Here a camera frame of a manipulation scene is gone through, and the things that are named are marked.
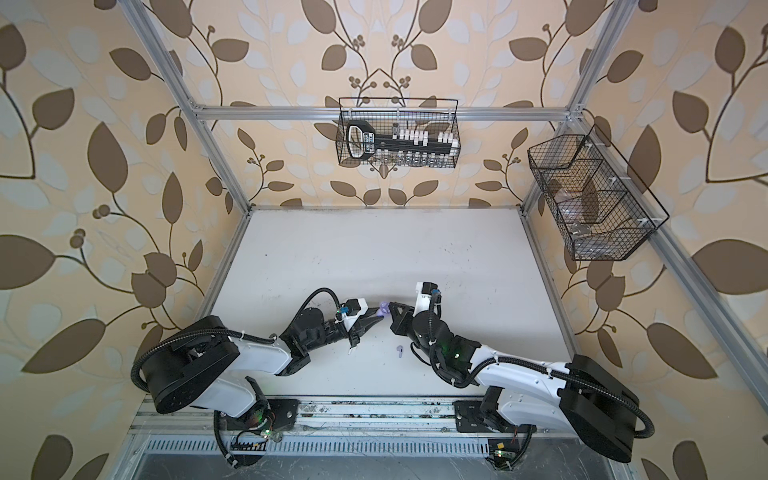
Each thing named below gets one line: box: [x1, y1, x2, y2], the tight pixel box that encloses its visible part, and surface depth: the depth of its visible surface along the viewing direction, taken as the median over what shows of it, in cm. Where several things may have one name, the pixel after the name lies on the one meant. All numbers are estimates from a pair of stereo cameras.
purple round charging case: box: [376, 301, 390, 318], surface depth 80 cm
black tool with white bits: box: [346, 121, 460, 159], surface depth 84 cm
